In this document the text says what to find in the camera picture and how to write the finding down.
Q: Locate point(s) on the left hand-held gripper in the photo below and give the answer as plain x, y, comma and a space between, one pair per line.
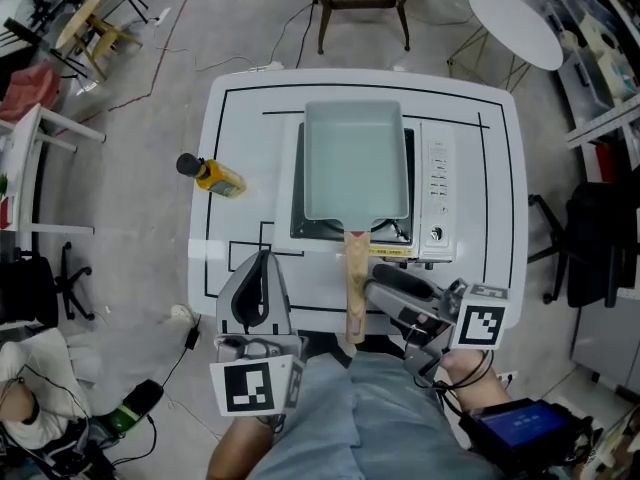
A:
247, 385

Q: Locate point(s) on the yellow bottle with black cap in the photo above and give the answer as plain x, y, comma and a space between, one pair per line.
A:
220, 178

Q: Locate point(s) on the black device with blue screen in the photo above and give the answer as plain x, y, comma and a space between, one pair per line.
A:
520, 425

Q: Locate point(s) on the person's light blue jeans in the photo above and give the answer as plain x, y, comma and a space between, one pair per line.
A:
370, 418

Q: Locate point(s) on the portable gas stove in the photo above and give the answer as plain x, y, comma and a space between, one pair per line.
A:
437, 168

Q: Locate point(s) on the person's left forearm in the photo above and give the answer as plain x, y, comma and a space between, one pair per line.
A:
240, 450

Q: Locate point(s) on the pink cushioned chair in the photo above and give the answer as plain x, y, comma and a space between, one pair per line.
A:
30, 90

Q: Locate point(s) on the rectangular pan with wooden handle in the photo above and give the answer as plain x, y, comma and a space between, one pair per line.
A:
355, 163

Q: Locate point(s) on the gray cabinet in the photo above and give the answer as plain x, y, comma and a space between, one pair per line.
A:
605, 338

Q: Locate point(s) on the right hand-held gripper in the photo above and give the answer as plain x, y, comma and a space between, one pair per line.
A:
480, 325

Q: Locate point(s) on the white round side table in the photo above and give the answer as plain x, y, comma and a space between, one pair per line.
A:
515, 28

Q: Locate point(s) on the black office chair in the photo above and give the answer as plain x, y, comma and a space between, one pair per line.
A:
30, 288
595, 243

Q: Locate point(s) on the white rectangular table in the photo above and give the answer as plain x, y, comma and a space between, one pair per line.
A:
25, 143

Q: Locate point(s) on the person's right forearm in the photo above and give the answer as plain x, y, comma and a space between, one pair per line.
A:
472, 383

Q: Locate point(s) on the white shelf rack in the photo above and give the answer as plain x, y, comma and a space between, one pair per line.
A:
605, 120

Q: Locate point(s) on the red box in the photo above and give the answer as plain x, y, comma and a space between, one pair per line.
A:
602, 160

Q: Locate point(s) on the black power adapter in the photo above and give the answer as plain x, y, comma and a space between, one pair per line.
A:
192, 338

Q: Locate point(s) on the white power strip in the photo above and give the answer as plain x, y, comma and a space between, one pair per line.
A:
506, 378
267, 66
163, 17

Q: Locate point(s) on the round wooden table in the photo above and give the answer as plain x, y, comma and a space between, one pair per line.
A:
80, 18

